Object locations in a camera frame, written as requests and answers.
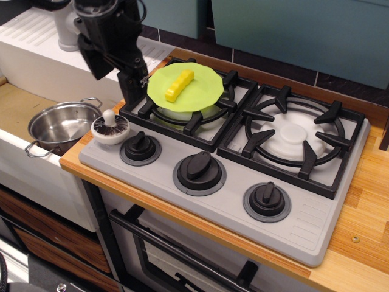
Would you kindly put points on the black middle stove knob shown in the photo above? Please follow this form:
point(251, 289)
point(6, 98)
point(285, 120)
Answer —
point(199, 175)

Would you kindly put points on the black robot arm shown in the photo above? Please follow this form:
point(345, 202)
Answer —
point(109, 31)

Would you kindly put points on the toy oven door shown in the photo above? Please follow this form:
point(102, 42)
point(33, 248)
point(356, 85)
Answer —
point(169, 257)

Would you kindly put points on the stainless steel pot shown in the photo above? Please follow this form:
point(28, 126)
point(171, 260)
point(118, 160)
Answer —
point(57, 128)

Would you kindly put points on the white right burner disc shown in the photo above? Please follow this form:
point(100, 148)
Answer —
point(291, 130)

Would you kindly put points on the wooden drawer fronts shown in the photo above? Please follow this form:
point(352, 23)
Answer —
point(58, 241)

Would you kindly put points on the grey toy stove top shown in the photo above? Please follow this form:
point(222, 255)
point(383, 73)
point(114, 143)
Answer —
point(303, 235)

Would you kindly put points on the black left stove knob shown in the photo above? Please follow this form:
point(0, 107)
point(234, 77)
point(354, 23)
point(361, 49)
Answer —
point(140, 150)

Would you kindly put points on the white toy sink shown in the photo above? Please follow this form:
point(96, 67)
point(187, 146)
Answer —
point(36, 74)

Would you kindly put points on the black stove knob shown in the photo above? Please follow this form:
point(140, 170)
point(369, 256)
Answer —
point(140, 150)
point(199, 175)
point(267, 202)

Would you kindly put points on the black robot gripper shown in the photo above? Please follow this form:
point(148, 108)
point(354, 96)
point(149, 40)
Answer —
point(108, 40)

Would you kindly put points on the lime green plate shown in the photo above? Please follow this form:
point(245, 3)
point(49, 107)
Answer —
point(203, 91)

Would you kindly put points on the black right stove knob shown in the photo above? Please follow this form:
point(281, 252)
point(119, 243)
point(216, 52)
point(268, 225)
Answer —
point(267, 202)

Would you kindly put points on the grey toy faucet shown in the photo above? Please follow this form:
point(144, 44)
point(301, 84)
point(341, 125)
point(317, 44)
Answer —
point(67, 31)

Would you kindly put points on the black right burner grate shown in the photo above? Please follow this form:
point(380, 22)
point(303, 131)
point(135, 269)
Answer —
point(326, 176)

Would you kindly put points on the black left burner grate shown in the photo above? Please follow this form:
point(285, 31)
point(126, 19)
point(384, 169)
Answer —
point(204, 128)

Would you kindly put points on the black burner grate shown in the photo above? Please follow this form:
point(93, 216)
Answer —
point(204, 128)
point(326, 176)

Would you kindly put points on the white toy mushroom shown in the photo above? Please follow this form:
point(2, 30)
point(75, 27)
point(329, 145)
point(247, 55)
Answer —
point(110, 128)

